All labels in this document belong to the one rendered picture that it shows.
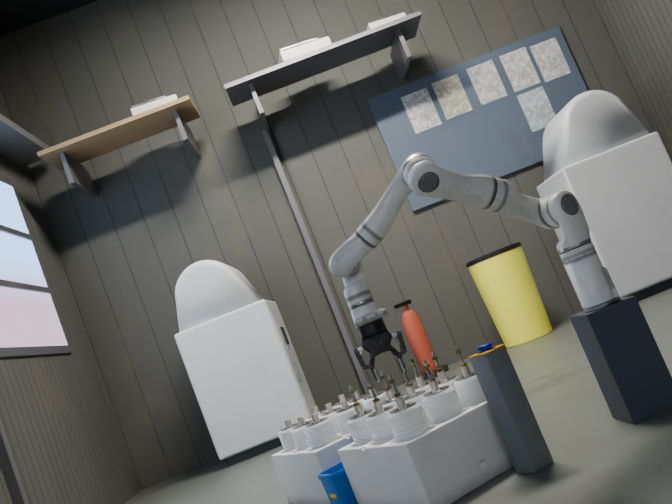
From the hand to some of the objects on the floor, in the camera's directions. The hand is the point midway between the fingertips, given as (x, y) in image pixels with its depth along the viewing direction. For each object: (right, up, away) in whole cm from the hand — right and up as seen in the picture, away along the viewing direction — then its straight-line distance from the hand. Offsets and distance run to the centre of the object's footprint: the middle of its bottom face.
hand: (389, 372), depth 187 cm
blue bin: (-1, -42, +32) cm, 53 cm away
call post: (+36, -22, -9) cm, 43 cm away
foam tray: (+17, -32, +12) cm, 39 cm away
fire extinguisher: (+51, -51, +286) cm, 295 cm away
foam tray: (-7, -48, +59) cm, 76 cm away
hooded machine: (-53, -90, +265) cm, 285 cm away
